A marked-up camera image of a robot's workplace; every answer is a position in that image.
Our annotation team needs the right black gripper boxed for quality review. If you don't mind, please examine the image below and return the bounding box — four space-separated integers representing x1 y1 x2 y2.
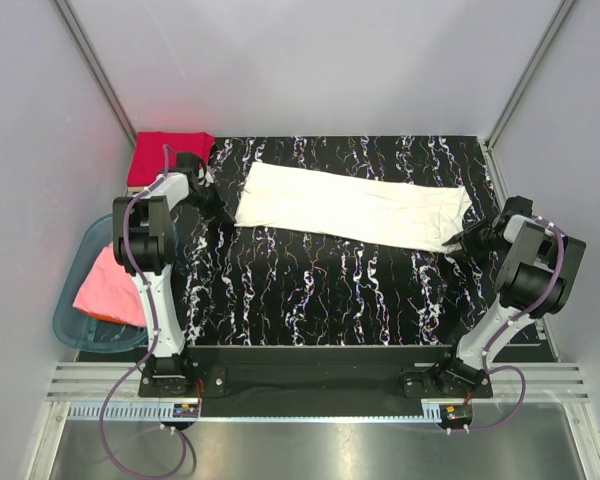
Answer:
446 218 511 263

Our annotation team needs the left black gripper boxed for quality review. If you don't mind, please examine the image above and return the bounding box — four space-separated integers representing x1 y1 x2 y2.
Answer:
183 182 236 225

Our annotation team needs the white t shirt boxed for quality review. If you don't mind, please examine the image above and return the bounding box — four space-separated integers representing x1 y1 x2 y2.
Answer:
235 162 472 253

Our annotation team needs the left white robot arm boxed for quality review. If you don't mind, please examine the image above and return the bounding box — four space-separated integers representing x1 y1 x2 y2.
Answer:
112 152 235 396

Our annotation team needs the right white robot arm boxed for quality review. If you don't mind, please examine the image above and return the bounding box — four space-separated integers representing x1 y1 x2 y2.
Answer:
430 196 586 397

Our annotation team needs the black marble pattern mat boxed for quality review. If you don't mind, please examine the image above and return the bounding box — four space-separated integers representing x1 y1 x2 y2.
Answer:
171 135 503 347

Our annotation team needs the folded red t shirt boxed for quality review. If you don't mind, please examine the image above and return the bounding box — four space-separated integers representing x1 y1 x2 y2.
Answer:
126 131 215 188

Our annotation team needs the pink t shirt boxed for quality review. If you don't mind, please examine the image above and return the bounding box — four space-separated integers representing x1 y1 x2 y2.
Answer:
72 243 146 328

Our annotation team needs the orange garment in basket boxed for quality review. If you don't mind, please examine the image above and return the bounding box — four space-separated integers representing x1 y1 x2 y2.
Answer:
88 313 120 324

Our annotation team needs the teal plastic basket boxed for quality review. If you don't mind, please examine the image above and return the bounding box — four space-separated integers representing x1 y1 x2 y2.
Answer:
52 214 148 354

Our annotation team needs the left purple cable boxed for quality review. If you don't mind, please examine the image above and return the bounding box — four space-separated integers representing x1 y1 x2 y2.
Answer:
99 144 199 476

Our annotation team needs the purple cable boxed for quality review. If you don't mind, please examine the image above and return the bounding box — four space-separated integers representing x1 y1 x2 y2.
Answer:
389 217 567 434
99 144 199 476

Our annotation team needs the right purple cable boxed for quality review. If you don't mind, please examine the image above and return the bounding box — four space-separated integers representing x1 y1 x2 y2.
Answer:
389 217 567 434

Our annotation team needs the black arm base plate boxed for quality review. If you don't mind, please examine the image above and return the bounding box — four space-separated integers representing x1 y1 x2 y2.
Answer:
139 346 492 410

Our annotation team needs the grey slotted cable duct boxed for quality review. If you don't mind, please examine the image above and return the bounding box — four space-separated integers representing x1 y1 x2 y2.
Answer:
68 400 473 429

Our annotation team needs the right aluminium frame post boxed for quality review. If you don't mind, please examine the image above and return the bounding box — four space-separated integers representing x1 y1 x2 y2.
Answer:
484 0 579 150

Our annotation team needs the aluminium frame post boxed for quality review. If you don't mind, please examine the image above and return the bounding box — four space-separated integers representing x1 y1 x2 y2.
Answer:
50 0 137 146
484 0 579 150

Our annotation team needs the left aluminium frame post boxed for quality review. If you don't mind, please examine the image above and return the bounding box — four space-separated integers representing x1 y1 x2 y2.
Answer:
50 0 137 146

